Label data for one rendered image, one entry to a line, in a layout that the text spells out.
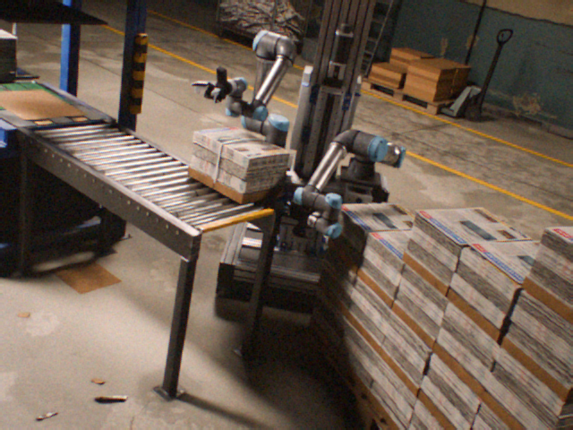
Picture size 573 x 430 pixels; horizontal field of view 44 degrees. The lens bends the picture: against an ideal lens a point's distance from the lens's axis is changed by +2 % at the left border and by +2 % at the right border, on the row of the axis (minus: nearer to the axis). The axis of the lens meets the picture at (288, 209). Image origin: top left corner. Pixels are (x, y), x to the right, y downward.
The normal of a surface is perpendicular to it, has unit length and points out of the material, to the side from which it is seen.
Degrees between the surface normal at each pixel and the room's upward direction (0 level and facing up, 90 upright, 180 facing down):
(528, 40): 90
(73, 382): 0
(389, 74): 93
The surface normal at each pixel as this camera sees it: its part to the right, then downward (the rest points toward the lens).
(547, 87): -0.65, 0.18
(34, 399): 0.18, -0.90
